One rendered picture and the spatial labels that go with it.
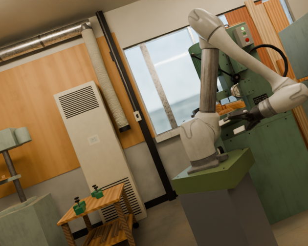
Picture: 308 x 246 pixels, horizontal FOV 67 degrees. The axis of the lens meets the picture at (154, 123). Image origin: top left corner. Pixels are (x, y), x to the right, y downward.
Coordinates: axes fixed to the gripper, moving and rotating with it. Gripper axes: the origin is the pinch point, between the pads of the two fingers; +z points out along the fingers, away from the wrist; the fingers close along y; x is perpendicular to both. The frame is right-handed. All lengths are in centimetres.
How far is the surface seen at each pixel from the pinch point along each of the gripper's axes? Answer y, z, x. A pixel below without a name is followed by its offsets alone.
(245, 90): -37, 1, -49
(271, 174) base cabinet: -72, 14, 5
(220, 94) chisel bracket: -34, 21, -57
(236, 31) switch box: -18, -13, -90
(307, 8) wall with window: -192, -53, -263
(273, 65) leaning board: -165, 11, -175
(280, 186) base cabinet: -80, 13, 12
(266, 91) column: -57, -6, -55
